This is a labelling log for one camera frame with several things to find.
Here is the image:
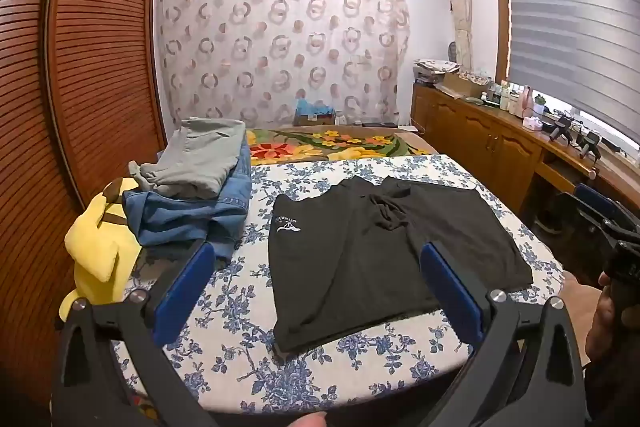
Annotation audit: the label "folded blue jeans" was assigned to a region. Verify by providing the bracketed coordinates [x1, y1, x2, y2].
[122, 141, 252, 261]

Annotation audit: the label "wooden cabinet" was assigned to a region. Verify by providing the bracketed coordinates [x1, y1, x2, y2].
[411, 84, 640, 229]

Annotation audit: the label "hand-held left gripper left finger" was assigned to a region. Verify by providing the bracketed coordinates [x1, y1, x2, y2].
[50, 241, 226, 427]

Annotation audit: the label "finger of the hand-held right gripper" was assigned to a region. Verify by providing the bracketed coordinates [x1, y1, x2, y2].
[574, 183, 640, 253]

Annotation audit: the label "grey striped window blind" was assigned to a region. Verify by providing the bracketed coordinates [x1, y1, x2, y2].
[498, 0, 640, 154]

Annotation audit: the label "person's right hand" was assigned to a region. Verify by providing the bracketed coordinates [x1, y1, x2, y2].
[584, 272, 622, 358]

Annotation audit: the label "folded grey pants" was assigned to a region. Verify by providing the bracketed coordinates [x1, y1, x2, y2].
[128, 118, 247, 198]

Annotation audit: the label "ring patterned curtain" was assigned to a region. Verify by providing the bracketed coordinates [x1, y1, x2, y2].
[156, 0, 412, 134]

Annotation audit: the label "yellow plush toy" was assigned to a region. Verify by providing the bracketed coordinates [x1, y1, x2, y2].
[59, 177, 144, 323]

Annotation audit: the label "crumpled blue cloth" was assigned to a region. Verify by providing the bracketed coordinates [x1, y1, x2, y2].
[295, 99, 336, 120]

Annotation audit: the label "black stand device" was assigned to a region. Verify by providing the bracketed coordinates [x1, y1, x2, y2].
[547, 116, 574, 143]
[577, 131, 602, 160]

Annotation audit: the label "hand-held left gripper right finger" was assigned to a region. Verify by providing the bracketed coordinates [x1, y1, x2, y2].
[420, 241, 588, 427]

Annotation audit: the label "person's left hand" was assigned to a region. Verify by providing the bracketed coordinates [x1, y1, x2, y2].
[280, 411, 329, 427]

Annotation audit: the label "blue floral bedsheet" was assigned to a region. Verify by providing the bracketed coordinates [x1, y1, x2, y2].
[112, 153, 567, 414]

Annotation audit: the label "wooden headboard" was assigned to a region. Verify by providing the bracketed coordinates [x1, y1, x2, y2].
[0, 0, 169, 427]

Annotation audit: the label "colourful flower blanket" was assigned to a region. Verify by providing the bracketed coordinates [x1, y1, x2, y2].
[245, 125, 437, 166]

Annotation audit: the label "wrapped air conditioner pipe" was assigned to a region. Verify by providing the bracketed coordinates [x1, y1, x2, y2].
[439, 0, 474, 74]

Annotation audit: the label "cardboard box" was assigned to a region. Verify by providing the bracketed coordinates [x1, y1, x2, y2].
[442, 72, 489, 99]

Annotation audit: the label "black pants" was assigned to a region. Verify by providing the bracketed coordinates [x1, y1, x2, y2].
[267, 175, 534, 354]

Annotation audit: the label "stack of papers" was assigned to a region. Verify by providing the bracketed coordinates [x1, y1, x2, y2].
[413, 58, 461, 84]

